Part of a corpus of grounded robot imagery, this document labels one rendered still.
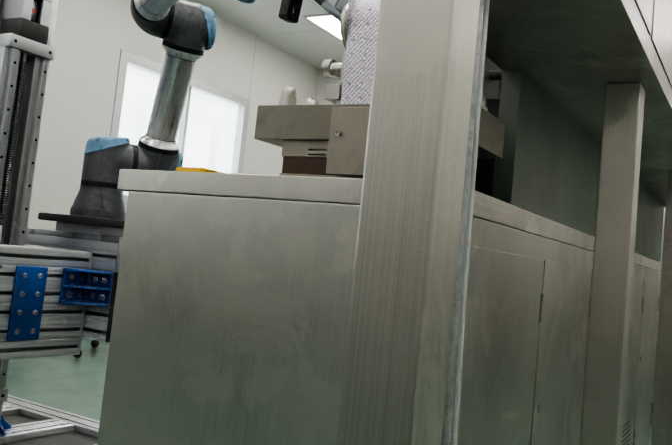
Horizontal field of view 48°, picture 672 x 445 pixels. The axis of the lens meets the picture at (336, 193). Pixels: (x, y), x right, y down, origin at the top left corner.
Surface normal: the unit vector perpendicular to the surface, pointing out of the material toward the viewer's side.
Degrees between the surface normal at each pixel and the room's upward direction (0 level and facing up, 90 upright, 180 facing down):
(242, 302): 90
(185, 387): 90
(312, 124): 90
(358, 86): 90
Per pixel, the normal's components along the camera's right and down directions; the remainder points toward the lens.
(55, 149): 0.87, 0.04
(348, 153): -0.49, -0.12
